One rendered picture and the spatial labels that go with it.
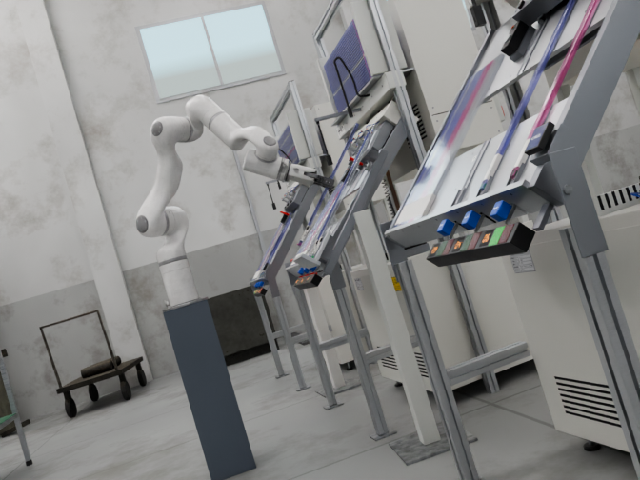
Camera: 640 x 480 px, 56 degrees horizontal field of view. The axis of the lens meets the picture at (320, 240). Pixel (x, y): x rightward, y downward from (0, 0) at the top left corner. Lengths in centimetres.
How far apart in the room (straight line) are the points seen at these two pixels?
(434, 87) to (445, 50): 18
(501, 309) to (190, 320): 128
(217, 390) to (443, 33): 178
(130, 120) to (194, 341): 544
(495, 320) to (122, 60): 620
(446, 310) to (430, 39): 116
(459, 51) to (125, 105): 551
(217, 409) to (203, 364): 19
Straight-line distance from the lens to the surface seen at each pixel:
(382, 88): 264
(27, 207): 769
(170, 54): 791
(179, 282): 252
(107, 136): 768
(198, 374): 250
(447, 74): 275
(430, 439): 219
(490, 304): 263
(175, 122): 245
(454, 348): 256
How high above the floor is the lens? 70
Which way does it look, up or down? 2 degrees up
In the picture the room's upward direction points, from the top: 17 degrees counter-clockwise
